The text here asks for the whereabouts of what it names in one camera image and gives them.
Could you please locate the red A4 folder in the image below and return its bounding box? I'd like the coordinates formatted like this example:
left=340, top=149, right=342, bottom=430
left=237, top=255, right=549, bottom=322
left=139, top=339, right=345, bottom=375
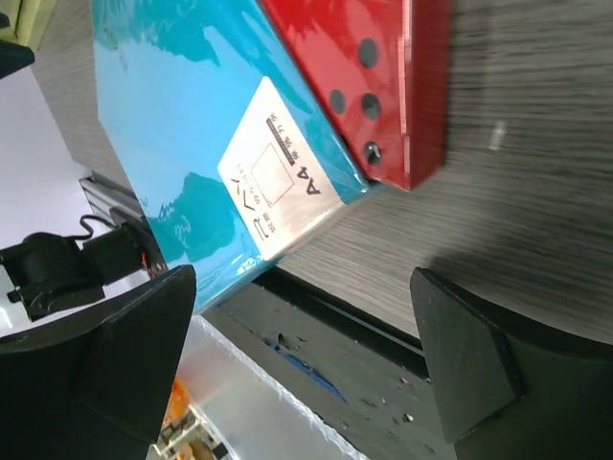
left=261, top=0, right=452, bottom=190

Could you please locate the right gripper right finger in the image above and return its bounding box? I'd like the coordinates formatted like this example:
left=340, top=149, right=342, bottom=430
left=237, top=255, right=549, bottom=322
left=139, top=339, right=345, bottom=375
left=410, top=267, right=612, bottom=459

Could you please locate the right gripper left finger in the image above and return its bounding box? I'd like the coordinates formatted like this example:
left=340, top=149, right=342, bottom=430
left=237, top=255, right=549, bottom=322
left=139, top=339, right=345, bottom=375
left=1, top=265, right=196, bottom=460

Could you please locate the green metal drawer cabinet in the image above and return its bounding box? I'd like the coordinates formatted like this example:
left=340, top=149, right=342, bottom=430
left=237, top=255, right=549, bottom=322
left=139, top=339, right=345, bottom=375
left=0, top=0, right=56, bottom=50

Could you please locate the teal A4 folder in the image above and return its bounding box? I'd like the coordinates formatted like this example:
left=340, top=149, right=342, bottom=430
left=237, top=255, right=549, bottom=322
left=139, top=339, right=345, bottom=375
left=91, top=1, right=370, bottom=311

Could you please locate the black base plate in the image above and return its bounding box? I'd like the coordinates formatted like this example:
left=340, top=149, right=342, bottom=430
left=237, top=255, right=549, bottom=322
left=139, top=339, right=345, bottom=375
left=79, top=174, right=456, bottom=460

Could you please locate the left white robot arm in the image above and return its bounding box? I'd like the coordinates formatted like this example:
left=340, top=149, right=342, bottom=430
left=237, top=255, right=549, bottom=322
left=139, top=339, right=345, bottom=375
left=1, top=40, right=91, bottom=248

